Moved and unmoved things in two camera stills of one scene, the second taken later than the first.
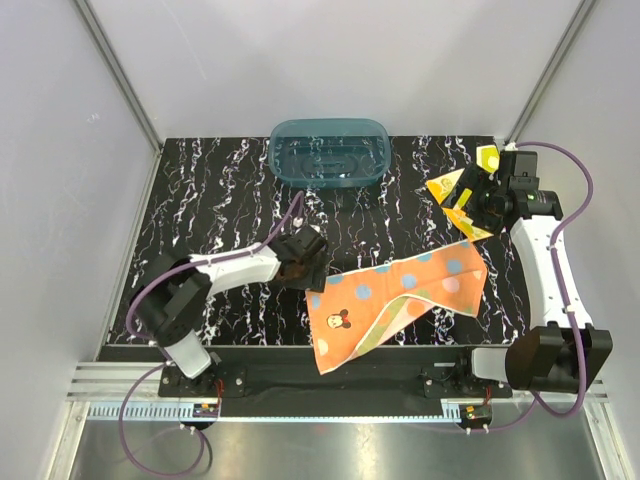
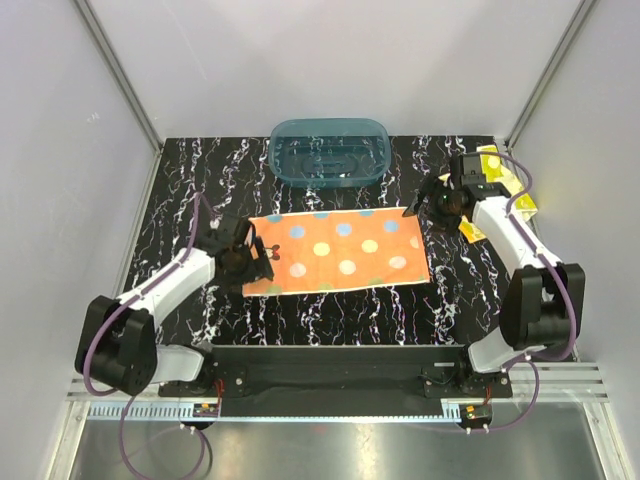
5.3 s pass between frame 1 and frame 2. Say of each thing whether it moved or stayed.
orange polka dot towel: moved
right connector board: stayed
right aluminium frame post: stayed
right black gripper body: moved
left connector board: stayed
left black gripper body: moved
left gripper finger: moved
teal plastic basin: stayed
